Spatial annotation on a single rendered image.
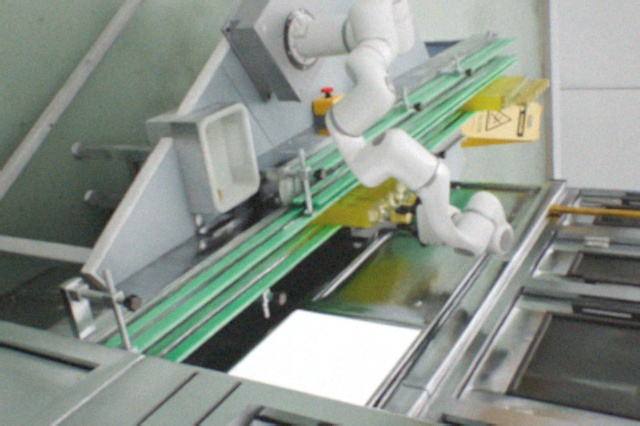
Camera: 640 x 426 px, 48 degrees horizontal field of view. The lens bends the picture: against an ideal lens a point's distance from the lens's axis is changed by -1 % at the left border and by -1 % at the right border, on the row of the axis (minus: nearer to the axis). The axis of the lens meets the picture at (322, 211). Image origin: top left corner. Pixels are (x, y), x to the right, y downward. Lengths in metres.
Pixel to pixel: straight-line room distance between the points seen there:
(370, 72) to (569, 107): 6.39
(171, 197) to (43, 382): 0.79
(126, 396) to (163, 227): 0.83
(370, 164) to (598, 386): 0.61
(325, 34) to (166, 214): 0.58
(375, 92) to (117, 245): 0.62
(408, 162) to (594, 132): 6.42
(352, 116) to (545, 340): 0.62
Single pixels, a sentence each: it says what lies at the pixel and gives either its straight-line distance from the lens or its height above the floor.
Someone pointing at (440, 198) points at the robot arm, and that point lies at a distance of 1.50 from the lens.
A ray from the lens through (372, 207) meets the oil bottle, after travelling 1.82.
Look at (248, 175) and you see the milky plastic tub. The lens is 1.80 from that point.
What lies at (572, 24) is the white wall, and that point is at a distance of 7.62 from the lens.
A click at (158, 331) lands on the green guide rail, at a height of 0.96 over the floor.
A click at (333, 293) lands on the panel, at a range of 1.76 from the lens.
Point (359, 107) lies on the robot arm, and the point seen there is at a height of 1.19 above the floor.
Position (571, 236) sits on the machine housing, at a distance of 2.05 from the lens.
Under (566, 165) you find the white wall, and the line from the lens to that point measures 8.00.
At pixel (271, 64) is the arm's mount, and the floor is 0.84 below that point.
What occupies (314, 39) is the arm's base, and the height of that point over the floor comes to 0.93.
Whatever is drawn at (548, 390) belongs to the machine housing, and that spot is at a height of 1.58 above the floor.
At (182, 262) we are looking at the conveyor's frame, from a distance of 1.61.
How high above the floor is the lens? 1.89
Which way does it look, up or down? 30 degrees down
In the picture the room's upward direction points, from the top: 95 degrees clockwise
